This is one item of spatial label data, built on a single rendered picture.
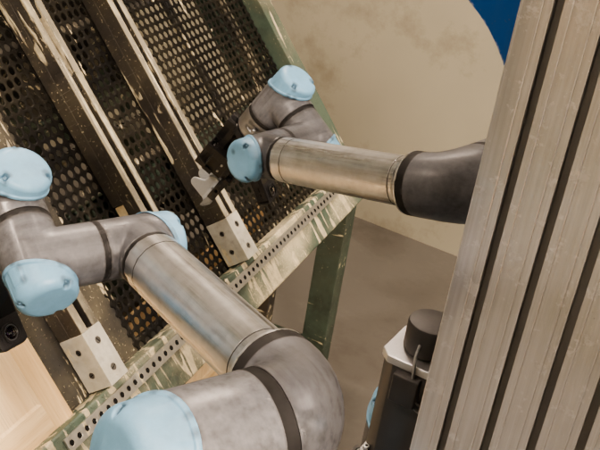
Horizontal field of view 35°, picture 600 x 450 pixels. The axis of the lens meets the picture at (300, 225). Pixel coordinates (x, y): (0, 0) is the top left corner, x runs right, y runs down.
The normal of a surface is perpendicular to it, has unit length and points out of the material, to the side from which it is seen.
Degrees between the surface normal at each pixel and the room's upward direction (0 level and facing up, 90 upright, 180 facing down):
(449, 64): 90
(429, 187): 71
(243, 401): 18
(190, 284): 25
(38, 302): 116
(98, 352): 51
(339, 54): 90
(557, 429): 90
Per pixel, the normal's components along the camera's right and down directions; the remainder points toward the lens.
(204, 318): -0.58, -0.46
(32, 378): 0.80, -0.32
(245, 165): -0.68, 0.25
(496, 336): -0.51, 0.33
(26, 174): 0.51, -0.61
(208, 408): 0.24, -0.77
